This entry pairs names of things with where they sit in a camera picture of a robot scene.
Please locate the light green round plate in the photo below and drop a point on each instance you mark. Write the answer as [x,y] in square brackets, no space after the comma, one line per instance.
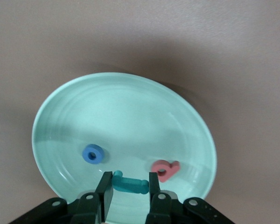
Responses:
[121,116]

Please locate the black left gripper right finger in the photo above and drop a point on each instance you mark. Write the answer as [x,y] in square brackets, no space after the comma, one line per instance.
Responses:
[154,186]

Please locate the brown table cover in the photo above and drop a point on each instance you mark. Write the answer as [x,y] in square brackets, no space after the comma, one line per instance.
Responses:
[140,35]

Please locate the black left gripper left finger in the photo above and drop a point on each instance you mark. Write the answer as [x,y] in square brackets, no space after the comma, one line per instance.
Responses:
[107,189]

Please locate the teal foam letter l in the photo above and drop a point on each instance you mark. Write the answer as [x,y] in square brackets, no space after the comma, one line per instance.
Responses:
[130,184]

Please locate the blue foam letter o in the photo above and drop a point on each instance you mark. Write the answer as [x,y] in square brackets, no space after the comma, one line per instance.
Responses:
[86,154]

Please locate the pink foam letter p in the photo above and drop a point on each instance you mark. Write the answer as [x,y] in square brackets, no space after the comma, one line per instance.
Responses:
[170,172]

